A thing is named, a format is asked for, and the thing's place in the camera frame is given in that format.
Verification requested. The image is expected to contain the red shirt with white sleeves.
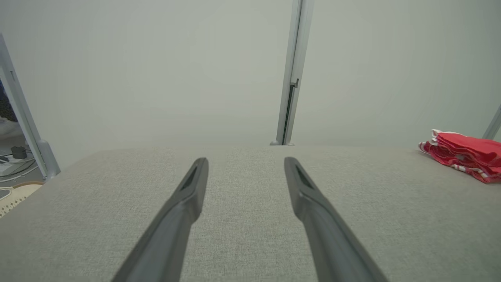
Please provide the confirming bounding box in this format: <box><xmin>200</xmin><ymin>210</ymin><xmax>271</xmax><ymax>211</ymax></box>
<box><xmin>418</xmin><ymin>141</ymin><xmax>501</xmax><ymax>184</ymax></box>

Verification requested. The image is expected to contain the white floor cable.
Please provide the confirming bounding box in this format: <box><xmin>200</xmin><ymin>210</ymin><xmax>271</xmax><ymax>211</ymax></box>
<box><xmin>0</xmin><ymin>155</ymin><xmax>38</xmax><ymax>180</ymax></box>

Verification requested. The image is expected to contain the grey partition post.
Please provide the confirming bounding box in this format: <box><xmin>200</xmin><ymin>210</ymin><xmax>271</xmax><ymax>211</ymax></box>
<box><xmin>482</xmin><ymin>104</ymin><xmax>501</xmax><ymax>141</ymax></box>
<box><xmin>270</xmin><ymin>0</ymin><xmax>315</xmax><ymax>146</ymax></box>
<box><xmin>0</xmin><ymin>33</ymin><xmax>61</xmax><ymax>179</ymax></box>

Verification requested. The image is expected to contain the cream perforated laundry basket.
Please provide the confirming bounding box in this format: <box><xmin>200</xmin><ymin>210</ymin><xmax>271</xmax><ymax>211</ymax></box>
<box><xmin>0</xmin><ymin>181</ymin><xmax>45</xmax><ymax>218</ymax></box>

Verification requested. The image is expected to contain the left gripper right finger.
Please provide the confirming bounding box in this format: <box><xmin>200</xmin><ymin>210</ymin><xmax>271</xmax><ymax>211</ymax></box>
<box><xmin>284</xmin><ymin>157</ymin><xmax>388</xmax><ymax>282</ymax></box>

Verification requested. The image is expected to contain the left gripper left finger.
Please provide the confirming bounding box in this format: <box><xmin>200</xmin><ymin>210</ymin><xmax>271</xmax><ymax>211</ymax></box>
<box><xmin>112</xmin><ymin>157</ymin><xmax>209</xmax><ymax>282</ymax></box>

